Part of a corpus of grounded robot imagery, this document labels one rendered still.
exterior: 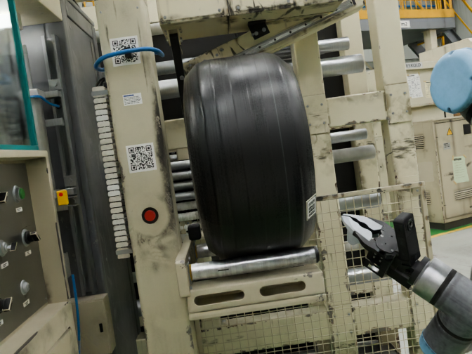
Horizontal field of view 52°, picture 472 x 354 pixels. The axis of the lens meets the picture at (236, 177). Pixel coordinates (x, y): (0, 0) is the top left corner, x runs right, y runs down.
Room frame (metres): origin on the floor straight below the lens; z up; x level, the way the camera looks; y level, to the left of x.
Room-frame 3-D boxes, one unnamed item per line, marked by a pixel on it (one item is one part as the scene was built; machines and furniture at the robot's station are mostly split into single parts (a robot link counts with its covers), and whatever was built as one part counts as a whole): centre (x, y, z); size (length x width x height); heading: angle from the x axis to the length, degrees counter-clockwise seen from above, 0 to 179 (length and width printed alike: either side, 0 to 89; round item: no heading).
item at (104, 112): (1.37, 0.33, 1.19); 0.05 x 0.04 x 0.48; 1
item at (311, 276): (1.28, -0.01, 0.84); 0.36 x 0.09 x 0.06; 91
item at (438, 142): (5.81, -2.53, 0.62); 0.91 x 0.58 x 1.25; 114
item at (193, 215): (1.80, 0.22, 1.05); 0.20 x 0.15 x 0.30; 91
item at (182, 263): (1.42, 0.17, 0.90); 0.40 x 0.03 x 0.10; 1
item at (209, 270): (1.28, -0.01, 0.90); 0.35 x 0.05 x 0.05; 91
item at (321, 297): (1.42, 0.00, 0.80); 0.37 x 0.36 x 0.02; 1
